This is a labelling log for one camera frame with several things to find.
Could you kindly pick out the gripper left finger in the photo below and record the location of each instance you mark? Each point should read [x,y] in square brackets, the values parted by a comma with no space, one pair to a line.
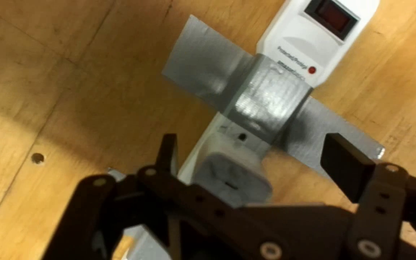
[96,213]

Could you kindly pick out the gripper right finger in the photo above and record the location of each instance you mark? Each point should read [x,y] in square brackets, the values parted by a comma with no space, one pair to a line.
[377,202]

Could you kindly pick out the white charger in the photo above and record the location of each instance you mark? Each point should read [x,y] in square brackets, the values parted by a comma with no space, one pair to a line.
[229,177]

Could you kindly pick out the white power strip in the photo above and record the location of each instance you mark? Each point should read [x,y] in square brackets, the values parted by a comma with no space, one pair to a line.
[302,39]

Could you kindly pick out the grey duct tape strip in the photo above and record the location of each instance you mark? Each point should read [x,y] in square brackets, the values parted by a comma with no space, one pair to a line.
[265,97]

